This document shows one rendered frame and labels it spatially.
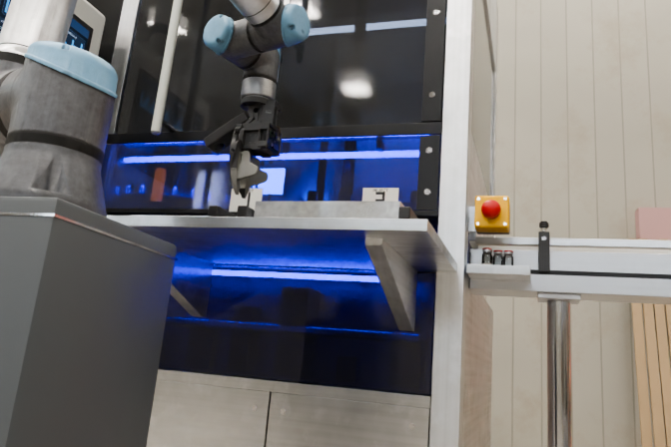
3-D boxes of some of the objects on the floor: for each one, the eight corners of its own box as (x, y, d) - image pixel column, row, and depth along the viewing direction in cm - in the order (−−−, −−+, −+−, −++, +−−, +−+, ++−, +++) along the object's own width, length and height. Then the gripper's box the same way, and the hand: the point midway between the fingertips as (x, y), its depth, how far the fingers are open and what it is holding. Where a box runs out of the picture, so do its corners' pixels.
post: (421, 727, 117) (457, -167, 172) (453, 735, 115) (479, -171, 170) (415, 745, 111) (454, -187, 166) (449, 755, 109) (477, -191, 164)
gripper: (269, 91, 129) (258, 190, 123) (288, 111, 138) (278, 203, 133) (232, 93, 131) (219, 190, 126) (253, 112, 141) (242, 203, 136)
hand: (238, 190), depth 131 cm, fingers closed
